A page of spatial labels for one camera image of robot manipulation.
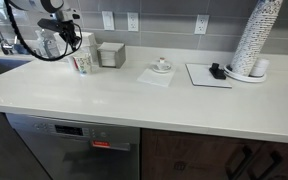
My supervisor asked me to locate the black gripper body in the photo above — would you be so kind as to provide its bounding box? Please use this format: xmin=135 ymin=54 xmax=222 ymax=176
xmin=59 ymin=19 xmax=81 ymax=39

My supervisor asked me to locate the clear bottle green cap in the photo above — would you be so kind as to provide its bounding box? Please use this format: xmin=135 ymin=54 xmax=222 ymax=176
xmin=38 ymin=28 xmax=61 ymax=60

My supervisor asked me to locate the patterned paper cup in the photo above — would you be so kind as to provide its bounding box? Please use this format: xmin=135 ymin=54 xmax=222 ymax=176
xmin=73 ymin=53 xmax=93 ymax=75

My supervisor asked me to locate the clear soap pump bottle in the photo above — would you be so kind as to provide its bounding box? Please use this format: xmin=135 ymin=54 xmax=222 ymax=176
xmin=34 ymin=30 xmax=47 ymax=58

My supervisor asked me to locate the metal napkin holder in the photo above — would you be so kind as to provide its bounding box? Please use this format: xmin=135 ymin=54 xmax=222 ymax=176
xmin=96 ymin=42 xmax=127 ymax=69

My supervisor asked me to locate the blue sponge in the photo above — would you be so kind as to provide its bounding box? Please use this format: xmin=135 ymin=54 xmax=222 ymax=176
xmin=13 ymin=43 xmax=32 ymax=56

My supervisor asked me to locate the chrome kitchen faucet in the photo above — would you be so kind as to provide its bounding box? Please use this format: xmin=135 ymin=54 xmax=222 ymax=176
xmin=0 ymin=4 xmax=18 ymax=56

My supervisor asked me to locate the white napkin under dish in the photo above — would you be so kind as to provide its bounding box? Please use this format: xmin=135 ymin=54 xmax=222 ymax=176
xmin=137 ymin=64 xmax=177 ymax=88

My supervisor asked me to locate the small white dish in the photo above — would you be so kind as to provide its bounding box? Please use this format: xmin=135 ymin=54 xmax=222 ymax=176
xmin=151 ymin=57 xmax=173 ymax=74

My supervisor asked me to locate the stainless steel dishwasher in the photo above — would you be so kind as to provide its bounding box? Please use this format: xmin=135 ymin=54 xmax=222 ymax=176
xmin=5 ymin=112 xmax=141 ymax=180

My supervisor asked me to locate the white square tile mat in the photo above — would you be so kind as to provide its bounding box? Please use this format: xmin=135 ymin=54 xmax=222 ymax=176
xmin=185 ymin=63 xmax=233 ymax=89

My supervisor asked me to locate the dark sink base cabinet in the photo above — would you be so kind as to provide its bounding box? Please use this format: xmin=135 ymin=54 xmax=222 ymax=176
xmin=0 ymin=111 xmax=52 ymax=180

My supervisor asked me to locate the small black block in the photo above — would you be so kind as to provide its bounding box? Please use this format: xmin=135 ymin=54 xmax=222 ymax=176
xmin=208 ymin=62 xmax=227 ymax=80

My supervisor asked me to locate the dark wood cabinet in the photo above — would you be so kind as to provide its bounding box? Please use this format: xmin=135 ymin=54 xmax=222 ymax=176
xmin=140 ymin=128 xmax=288 ymax=180

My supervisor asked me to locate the white round cup tray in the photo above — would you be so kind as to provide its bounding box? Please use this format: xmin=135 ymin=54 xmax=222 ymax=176
xmin=223 ymin=63 xmax=268 ymax=84

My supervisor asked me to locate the tall patterned cup stack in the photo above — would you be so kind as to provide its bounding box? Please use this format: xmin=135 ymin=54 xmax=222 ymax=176
xmin=229 ymin=0 xmax=284 ymax=77

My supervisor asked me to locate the short white lid stack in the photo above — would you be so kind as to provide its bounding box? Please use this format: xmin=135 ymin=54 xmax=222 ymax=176
xmin=249 ymin=58 xmax=271 ymax=78

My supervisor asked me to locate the dark wrist camera mount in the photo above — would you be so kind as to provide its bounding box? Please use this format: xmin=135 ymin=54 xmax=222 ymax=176
xmin=37 ymin=18 xmax=65 ymax=32

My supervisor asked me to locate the white light switch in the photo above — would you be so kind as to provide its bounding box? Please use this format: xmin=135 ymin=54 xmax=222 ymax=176
xmin=101 ymin=10 xmax=115 ymax=31

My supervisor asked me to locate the white wall outlet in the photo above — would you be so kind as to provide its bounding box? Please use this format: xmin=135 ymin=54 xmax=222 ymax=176
xmin=194 ymin=14 xmax=210 ymax=35
xmin=127 ymin=12 xmax=139 ymax=32

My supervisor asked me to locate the black cabinet handle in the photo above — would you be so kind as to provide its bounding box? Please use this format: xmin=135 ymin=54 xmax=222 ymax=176
xmin=248 ymin=151 xmax=283 ymax=180
xmin=225 ymin=145 xmax=253 ymax=180

